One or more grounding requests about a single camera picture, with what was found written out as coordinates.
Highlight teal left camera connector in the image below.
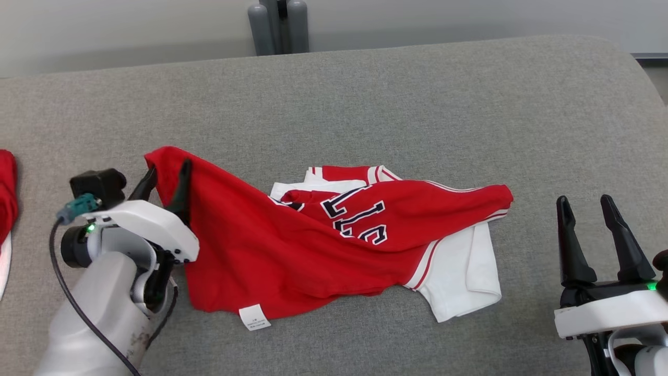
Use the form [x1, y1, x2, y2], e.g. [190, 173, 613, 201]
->
[56, 193, 102, 226]

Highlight grey metal truss stand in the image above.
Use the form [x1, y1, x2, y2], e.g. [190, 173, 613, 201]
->
[248, 0, 309, 56]

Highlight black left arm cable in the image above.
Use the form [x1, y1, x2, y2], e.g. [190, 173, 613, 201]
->
[49, 217, 142, 376]

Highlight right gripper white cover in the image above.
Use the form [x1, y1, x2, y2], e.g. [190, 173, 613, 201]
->
[554, 194, 668, 340]

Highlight red and white basketball jersey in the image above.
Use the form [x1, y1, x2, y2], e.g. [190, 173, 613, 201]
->
[144, 145, 515, 332]

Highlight red shorts with white stripe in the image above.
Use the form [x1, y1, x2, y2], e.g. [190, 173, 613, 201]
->
[0, 149, 20, 302]

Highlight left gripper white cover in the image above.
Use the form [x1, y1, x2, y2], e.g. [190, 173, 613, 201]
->
[81, 159, 200, 264]

